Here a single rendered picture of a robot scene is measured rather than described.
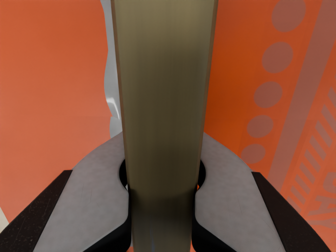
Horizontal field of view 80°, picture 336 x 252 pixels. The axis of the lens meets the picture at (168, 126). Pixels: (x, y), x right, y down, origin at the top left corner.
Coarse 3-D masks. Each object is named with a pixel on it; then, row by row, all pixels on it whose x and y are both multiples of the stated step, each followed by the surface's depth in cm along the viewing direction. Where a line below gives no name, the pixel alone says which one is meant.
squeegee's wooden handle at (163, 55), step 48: (144, 0) 5; (192, 0) 5; (144, 48) 6; (192, 48) 6; (144, 96) 6; (192, 96) 6; (144, 144) 7; (192, 144) 7; (144, 192) 8; (192, 192) 8; (144, 240) 9
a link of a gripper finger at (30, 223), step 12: (60, 180) 8; (48, 192) 8; (60, 192) 8; (36, 204) 7; (48, 204) 7; (24, 216) 7; (36, 216) 7; (48, 216) 7; (12, 228) 6; (24, 228) 6; (36, 228) 6; (0, 240) 6; (12, 240) 6; (24, 240) 6; (36, 240) 6
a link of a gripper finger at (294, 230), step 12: (264, 180) 8; (264, 192) 8; (276, 192) 8; (276, 204) 7; (288, 204) 7; (276, 216) 7; (288, 216) 7; (300, 216) 7; (276, 228) 7; (288, 228) 7; (300, 228) 7; (312, 228) 7; (288, 240) 6; (300, 240) 6; (312, 240) 6
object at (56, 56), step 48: (0, 0) 14; (48, 0) 14; (96, 0) 14; (240, 0) 14; (0, 48) 15; (48, 48) 15; (96, 48) 15; (240, 48) 15; (0, 96) 17; (48, 96) 17; (96, 96) 17; (240, 96) 17
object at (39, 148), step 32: (0, 128) 18; (32, 128) 18; (64, 128) 18; (96, 128) 18; (224, 128) 18; (0, 160) 20; (32, 160) 20; (64, 160) 20; (0, 192) 21; (32, 192) 21
